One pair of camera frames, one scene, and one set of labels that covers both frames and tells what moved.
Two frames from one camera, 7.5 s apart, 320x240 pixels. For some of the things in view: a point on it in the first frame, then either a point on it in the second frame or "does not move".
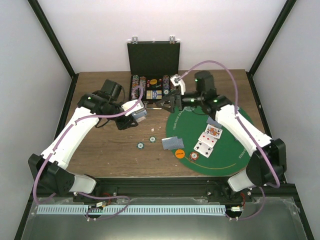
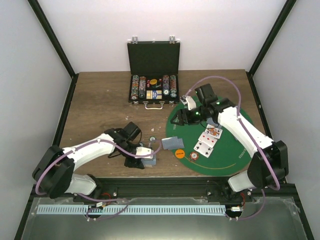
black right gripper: (172, 99) to (181, 113)
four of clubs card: (203, 148) does not move
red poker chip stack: (194, 155) does not move
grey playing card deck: (139, 116) to (149, 162)
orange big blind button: (179, 153) does not move
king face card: (213, 131) does not move
